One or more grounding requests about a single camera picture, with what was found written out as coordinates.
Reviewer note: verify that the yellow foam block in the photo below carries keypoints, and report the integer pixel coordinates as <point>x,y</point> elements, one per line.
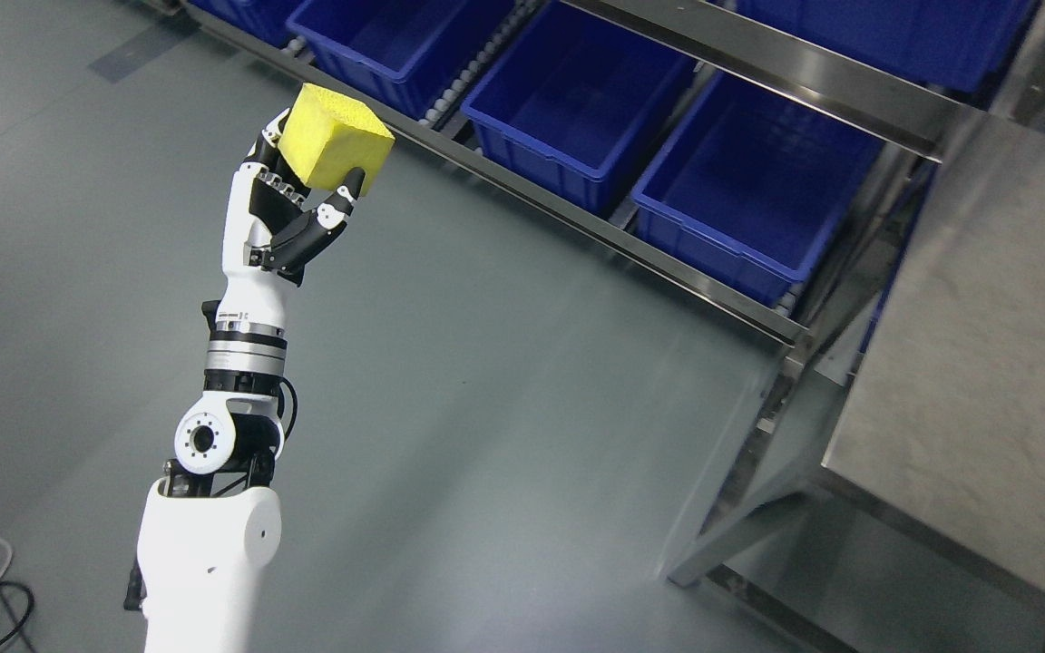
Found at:
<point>328,134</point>

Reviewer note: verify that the stainless steel shelf rack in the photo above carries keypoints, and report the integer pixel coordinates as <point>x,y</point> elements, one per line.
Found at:
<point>921,129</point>

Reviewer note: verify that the stainless steel table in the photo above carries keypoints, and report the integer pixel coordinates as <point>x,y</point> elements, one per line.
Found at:
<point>943,431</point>

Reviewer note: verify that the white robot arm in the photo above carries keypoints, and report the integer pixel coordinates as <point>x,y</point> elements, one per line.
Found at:
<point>211,524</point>

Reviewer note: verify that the blue plastic bin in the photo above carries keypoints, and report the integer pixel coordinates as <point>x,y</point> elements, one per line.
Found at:
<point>750,187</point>
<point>576,103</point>
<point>404,54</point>

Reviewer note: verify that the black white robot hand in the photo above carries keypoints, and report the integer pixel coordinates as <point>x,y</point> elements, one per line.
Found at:
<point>269,236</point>

